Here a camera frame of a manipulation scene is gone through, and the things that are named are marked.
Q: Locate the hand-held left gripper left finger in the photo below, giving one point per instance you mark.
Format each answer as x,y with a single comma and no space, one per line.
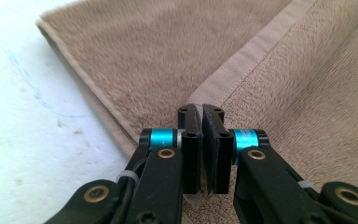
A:
191,155

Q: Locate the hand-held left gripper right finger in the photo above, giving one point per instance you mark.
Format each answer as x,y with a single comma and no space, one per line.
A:
219,155

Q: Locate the beige terry towel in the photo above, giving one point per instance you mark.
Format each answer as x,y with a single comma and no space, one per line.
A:
155,62

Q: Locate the white grid mat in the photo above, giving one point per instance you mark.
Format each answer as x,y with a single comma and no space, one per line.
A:
28,124

